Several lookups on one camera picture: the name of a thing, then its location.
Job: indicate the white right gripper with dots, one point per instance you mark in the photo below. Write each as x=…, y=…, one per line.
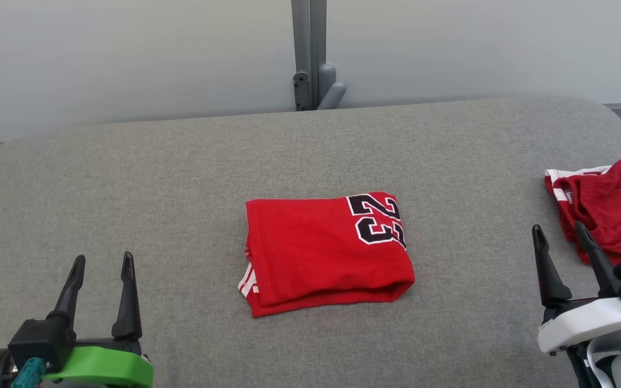
x=585, y=323

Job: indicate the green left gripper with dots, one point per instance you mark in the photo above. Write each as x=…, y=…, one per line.
x=105, y=366

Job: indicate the red shorts with white trim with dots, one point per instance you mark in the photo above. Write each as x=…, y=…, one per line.
x=618, y=210

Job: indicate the red and white jersey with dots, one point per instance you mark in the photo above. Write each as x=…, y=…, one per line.
x=310, y=248

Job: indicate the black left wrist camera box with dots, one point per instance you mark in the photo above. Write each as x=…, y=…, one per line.
x=38, y=342

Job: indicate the grey metal frame post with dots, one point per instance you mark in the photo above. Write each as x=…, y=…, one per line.
x=310, y=43

